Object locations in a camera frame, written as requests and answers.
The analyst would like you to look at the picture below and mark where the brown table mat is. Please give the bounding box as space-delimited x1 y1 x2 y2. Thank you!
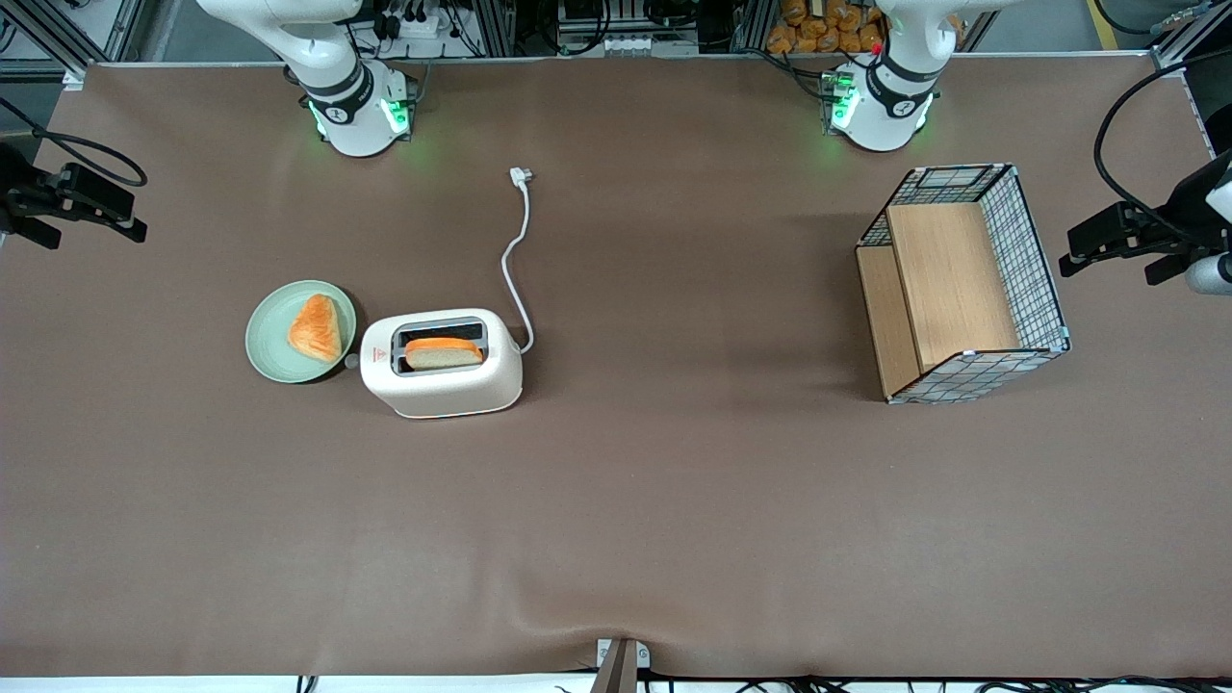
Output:
0 53 1232 680

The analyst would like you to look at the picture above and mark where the white toaster power cable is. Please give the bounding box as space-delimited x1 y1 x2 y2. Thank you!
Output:
500 167 536 355

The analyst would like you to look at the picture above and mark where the pale green round plate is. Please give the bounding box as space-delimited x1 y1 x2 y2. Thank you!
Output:
244 280 357 384

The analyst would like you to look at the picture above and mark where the pile of orange bread rolls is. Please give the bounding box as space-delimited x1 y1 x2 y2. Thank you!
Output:
767 0 886 55

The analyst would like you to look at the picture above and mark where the aluminium frame profile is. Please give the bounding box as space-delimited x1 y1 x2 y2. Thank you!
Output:
1150 0 1232 68
731 0 773 51
476 0 517 57
0 0 145 83

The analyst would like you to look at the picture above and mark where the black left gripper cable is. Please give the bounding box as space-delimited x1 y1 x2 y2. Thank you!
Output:
1094 53 1232 232

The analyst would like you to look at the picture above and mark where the white two-slot toaster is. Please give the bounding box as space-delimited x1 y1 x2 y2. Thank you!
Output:
345 308 526 420

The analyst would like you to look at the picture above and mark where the triangular orange pastry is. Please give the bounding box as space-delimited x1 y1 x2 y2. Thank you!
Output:
288 294 344 364

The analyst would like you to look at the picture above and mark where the white power strip with plugs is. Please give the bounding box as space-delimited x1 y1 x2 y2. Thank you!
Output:
371 0 473 39

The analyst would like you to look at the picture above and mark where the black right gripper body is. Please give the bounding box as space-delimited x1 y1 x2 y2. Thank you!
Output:
0 144 62 251

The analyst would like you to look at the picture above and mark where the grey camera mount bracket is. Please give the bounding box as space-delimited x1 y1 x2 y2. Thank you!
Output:
595 637 652 693

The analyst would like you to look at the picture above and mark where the bread slice with orange crust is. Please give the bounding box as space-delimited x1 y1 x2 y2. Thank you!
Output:
404 337 484 371

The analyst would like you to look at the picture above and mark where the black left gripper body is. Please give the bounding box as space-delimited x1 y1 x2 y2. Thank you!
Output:
1160 152 1232 256

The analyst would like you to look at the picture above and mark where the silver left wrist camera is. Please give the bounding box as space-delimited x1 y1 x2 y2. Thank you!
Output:
1186 253 1232 295

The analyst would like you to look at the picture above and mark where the wire basket with wooden boards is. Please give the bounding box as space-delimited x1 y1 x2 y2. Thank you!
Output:
855 164 1072 405

